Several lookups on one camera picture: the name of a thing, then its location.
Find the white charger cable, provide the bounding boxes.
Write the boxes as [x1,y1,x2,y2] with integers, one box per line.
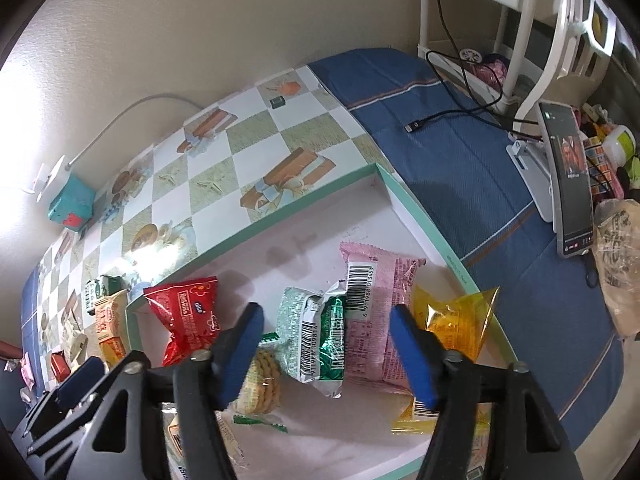
[67,92,201,168]

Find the pink snack packet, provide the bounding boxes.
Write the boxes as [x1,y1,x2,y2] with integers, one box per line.
[340,241,426,393]

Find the pink toy with white wheel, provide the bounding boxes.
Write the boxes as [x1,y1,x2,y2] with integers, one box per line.
[457,49,508,86]

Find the white lattice shelf panel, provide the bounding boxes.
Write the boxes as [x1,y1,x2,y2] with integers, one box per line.
[515,0,626,111]

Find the colourful striped box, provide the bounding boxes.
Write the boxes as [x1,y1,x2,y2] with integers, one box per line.
[582,135,623,201]

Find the clear plastic bag with bread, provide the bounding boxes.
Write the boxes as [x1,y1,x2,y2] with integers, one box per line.
[592,199,640,338]

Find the yellow transparent snack packet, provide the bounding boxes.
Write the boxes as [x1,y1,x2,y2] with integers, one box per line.
[392,285,501,436]

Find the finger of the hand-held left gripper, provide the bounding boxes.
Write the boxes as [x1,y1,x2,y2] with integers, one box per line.
[10,356,108,463]

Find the white wall plug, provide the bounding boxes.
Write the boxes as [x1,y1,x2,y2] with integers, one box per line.
[27,156,68,196]

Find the light green snack packet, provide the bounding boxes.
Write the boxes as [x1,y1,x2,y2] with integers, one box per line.
[276,287,326,383]

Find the white box with green rim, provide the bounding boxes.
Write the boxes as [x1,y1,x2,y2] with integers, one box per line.
[125,162,518,480]

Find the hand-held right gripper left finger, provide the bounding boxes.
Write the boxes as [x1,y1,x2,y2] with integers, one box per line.
[27,301,266,480]

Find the black USB cable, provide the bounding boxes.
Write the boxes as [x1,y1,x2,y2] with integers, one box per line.
[404,0,543,141]

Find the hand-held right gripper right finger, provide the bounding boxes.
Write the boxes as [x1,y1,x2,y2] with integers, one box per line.
[389,304,583,480]

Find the blue bed sheet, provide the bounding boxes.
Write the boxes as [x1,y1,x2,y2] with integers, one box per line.
[306,48,626,453]

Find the checkered printed tablecloth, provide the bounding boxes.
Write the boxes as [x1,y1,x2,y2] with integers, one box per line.
[20,65,381,411]

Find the orange snack packet red print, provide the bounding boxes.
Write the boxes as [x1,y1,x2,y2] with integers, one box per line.
[94,290,132,367]

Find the clear biscuit packet green edges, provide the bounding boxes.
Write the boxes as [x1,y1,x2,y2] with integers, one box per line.
[232,332,288,433]

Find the white phone stand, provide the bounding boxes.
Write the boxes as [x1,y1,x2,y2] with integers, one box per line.
[506,132,558,221]

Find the smartphone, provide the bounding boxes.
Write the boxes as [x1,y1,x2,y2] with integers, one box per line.
[538,101,596,260]

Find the green foil snack packet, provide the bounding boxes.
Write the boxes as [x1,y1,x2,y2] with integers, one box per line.
[312,280,348,398]

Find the white and green bottle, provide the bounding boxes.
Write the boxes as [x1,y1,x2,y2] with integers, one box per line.
[602,125,637,163]

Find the teal charger box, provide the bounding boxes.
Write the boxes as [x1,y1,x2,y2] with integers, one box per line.
[48,174,96,233]

